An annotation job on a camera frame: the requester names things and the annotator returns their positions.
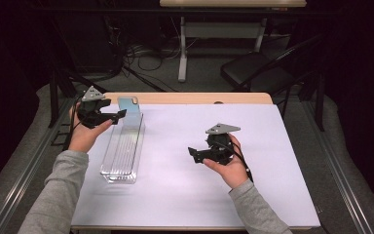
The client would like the metal floor rail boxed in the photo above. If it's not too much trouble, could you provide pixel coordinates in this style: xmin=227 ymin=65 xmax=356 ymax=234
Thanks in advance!
xmin=0 ymin=97 xmax=76 ymax=234
xmin=303 ymin=99 xmax=374 ymax=234

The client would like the black metal stand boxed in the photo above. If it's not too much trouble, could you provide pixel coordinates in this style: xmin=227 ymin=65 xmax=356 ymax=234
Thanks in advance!
xmin=48 ymin=62 xmax=109 ymax=129

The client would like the white table sheet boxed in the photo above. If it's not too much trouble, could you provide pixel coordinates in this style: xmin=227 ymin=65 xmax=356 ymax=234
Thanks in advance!
xmin=70 ymin=102 xmax=321 ymax=228

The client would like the white-legged background desk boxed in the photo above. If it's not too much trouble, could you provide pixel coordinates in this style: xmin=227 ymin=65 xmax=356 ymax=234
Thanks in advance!
xmin=159 ymin=0 xmax=307 ymax=83

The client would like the bundle of floor cables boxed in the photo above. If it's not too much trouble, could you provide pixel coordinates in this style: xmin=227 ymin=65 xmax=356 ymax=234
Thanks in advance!
xmin=123 ymin=38 xmax=203 ymax=72

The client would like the person's right hand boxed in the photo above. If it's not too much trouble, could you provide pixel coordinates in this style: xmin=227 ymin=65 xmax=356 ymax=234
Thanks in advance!
xmin=203 ymin=134 xmax=251 ymax=190

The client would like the black folding chair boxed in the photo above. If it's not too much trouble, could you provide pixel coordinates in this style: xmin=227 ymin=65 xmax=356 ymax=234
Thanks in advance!
xmin=220 ymin=33 xmax=325 ymax=120

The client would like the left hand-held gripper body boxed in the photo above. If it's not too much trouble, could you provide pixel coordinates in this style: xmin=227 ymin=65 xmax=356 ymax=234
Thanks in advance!
xmin=77 ymin=85 xmax=115 ymax=130

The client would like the clear plastic packaging box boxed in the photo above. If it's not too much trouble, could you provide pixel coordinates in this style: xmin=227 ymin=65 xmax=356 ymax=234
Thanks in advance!
xmin=99 ymin=110 xmax=146 ymax=185

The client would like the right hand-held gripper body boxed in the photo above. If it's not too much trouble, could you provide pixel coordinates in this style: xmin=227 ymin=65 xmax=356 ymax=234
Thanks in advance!
xmin=205 ymin=123 xmax=242 ymax=166

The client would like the black metal floor bar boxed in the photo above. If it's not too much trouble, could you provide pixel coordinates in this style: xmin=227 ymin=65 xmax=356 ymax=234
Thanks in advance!
xmin=123 ymin=65 xmax=177 ymax=94

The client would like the dark equipment cabinet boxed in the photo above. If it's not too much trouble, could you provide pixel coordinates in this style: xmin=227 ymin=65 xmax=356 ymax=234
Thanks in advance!
xmin=56 ymin=13 xmax=119 ymax=74

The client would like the black metal post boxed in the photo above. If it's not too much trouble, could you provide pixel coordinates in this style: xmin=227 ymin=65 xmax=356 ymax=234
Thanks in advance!
xmin=316 ymin=72 xmax=325 ymax=132

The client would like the left hand-held gripper black cable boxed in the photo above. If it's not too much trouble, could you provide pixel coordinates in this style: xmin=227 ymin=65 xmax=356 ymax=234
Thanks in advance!
xmin=62 ymin=95 xmax=83 ymax=152

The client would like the hand-held gripper black cable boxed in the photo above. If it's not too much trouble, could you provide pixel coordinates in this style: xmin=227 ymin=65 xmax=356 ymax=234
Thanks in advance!
xmin=220 ymin=138 xmax=254 ymax=183
xmin=62 ymin=95 xmax=83 ymax=152

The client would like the person's left hand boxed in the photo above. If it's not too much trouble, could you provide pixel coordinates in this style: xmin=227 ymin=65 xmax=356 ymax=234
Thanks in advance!
xmin=68 ymin=102 xmax=115 ymax=154

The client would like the wooden table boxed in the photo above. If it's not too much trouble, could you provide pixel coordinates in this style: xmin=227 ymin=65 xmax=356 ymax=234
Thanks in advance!
xmin=70 ymin=92 xmax=321 ymax=232

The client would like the iridescent clear phone case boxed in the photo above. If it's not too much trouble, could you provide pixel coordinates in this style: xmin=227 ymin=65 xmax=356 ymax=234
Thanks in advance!
xmin=116 ymin=95 xmax=143 ymax=130

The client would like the right hand-held gripper black cable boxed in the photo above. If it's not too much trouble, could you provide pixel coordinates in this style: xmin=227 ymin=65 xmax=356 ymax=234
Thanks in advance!
xmin=220 ymin=138 xmax=254 ymax=183

